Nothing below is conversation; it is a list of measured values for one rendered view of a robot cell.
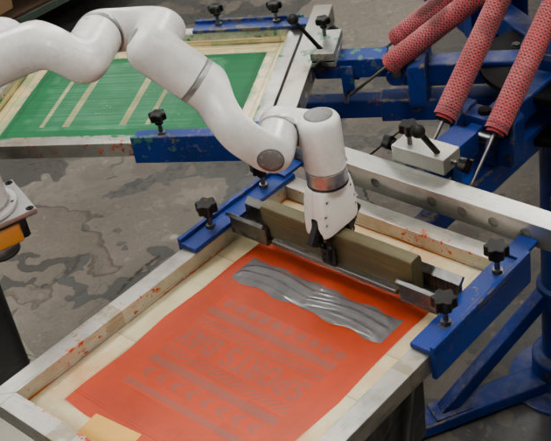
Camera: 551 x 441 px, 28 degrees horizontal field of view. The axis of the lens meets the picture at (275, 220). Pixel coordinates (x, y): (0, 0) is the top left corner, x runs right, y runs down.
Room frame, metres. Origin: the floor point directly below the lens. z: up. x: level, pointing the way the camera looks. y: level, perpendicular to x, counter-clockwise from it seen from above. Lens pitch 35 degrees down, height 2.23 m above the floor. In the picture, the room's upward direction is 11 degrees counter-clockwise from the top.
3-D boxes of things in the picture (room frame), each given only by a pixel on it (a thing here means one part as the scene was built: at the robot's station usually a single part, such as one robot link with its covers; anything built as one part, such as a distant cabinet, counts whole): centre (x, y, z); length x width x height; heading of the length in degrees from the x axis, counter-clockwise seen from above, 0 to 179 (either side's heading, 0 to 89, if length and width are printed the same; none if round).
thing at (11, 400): (1.48, 0.06, 0.97); 0.79 x 0.58 x 0.04; 133
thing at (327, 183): (1.63, -0.11, 1.18); 0.09 x 0.07 x 0.03; 133
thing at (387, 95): (2.38, -0.13, 0.90); 1.24 x 0.06 x 0.06; 73
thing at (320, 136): (1.65, -0.07, 1.25); 0.15 x 0.10 x 0.11; 76
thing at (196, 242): (1.85, 0.07, 0.98); 0.30 x 0.05 x 0.07; 133
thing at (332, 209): (1.63, -0.10, 1.12); 0.10 x 0.07 x 0.11; 133
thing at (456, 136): (1.86, -0.36, 1.02); 0.17 x 0.06 x 0.05; 133
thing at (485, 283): (1.44, -0.31, 0.98); 0.30 x 0.05 x 0.07; 133
